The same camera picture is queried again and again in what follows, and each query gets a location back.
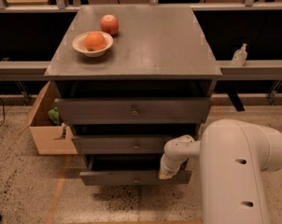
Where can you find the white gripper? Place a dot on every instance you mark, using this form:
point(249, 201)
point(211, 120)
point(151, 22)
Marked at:
point(168, 166)

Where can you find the grey bottom drawer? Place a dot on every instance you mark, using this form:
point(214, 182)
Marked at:
point(128, 169)

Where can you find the grey drawer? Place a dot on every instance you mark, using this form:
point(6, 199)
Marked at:
point(133, 110)
point(128, 169)
point(120, 144)

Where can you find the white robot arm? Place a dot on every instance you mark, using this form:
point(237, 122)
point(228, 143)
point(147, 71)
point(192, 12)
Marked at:
point(232, 154)

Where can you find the grey middle drawer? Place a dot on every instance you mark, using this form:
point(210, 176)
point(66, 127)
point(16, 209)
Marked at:
point(120, 144)

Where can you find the grey top drawer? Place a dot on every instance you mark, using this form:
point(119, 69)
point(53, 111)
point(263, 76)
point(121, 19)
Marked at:
point(133, 110)

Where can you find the grey wooden drawer cabinet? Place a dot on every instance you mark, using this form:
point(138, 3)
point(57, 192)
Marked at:
point(158, 52)

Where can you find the clear sanitizer pump bottle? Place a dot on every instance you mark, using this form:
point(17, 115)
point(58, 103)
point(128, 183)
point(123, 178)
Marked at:
point(240, 56)

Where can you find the cardboard box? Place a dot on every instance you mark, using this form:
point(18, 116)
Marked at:
point(50, 139)

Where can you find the green item in box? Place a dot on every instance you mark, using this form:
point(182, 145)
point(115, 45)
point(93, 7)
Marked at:
point(54, 116)

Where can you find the orange fruit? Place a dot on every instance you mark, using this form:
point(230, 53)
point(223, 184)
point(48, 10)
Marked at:
point(94, 41)

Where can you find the red apple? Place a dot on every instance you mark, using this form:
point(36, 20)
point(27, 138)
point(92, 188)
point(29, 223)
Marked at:
point(109, 24)

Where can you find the white ceramic bowl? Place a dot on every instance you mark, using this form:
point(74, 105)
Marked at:
point(78, 45)

